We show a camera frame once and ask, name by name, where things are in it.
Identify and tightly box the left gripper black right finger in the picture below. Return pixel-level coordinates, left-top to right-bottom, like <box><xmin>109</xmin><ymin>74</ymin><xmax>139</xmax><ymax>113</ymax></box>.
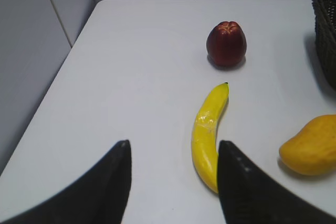
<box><xmin>217</xmin><ymin>140</ymin><xmax>335</xmax><ymax>223</ymax></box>

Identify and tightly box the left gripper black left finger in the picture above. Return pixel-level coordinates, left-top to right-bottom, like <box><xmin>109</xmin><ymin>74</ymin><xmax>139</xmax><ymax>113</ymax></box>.
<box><xmin>4</xmin><ymin>140</ymin><xmax>131</xmax><ymax>223</ymax></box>

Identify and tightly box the yellow banana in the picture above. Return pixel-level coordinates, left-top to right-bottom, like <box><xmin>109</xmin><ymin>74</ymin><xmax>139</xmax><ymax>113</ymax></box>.
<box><xmin>191</xmin><ymin>82</ymin><xmax>229</xmax><ymax>194</ymax></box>

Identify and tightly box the black woven basket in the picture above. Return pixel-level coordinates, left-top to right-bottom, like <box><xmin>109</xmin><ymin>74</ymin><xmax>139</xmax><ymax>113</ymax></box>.
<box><xmin>312</xmin><ymin>0</ymin><xmax>335</xmax><ymax>89</ymax></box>

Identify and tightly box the yellow orange mango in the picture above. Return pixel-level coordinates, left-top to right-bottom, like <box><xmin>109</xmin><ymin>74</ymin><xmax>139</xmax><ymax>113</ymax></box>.
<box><xmin>279</xmin><ymin>114</ymin><xmax>335</xmax><ymax>176</ymax></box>

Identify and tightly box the dark red apple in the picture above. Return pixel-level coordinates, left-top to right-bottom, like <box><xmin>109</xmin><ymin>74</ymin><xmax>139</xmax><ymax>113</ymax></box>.
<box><xmin>206</xmin><ymin>22</ymin><xmax>247</xmax><ymax>68</ymax></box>

